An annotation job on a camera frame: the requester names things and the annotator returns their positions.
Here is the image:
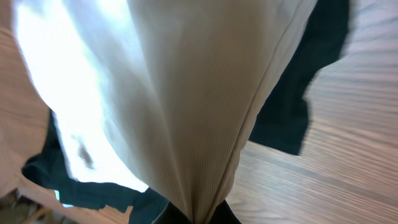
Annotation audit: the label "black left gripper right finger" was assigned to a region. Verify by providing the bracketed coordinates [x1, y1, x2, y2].
[209, 200, 241, 224]

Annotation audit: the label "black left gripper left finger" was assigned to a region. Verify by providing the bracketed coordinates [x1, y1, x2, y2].
[152, 201, 191, 224]

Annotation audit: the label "beige khaki shorts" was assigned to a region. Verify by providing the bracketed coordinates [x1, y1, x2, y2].
[11, 0, 316, 223]

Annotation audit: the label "black garment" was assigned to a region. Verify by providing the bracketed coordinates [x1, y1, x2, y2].
[22, 1, 350, 223]

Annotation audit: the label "light blue cloth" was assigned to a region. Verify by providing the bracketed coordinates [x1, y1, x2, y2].
[54, 189, 75, 208]

